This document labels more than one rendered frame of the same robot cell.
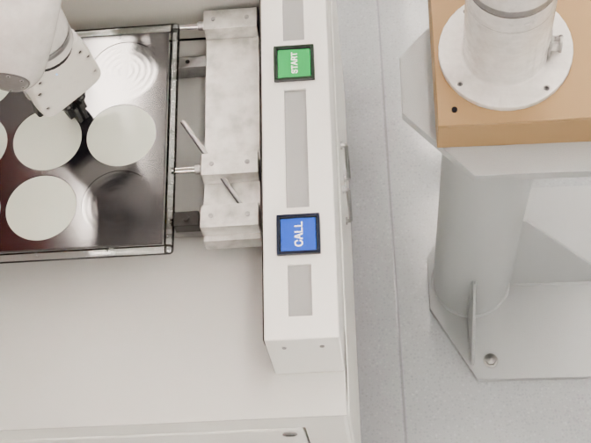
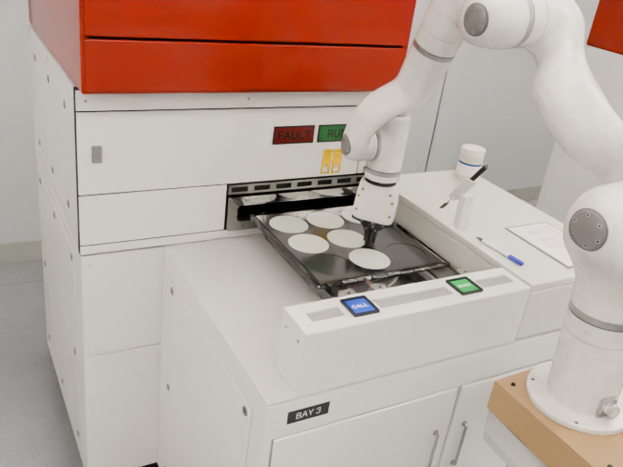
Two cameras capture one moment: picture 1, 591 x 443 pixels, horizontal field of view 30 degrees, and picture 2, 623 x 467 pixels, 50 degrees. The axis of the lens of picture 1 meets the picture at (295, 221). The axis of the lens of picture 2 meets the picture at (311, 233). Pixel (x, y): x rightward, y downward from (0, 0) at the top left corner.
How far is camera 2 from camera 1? 98 cm
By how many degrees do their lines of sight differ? 49
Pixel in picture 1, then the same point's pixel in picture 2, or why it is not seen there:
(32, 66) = (355, 136)
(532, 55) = (580, 381)
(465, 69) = (544, 379)
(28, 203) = (308, 239)
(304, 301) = (320, 319)
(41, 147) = (340, 237)
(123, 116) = (380, 257)
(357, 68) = not seen: outside the picture
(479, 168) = (492, 433)
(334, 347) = (301, 350)
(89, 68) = (387, 211)
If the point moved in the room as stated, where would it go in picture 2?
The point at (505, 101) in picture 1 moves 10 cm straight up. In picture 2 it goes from (543, 403) to (560, 358)
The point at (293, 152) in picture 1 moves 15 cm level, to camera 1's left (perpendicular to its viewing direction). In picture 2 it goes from (410, 297) to (361, 263)
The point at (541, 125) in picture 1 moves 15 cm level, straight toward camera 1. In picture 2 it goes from (549, 436) to (468, 440)
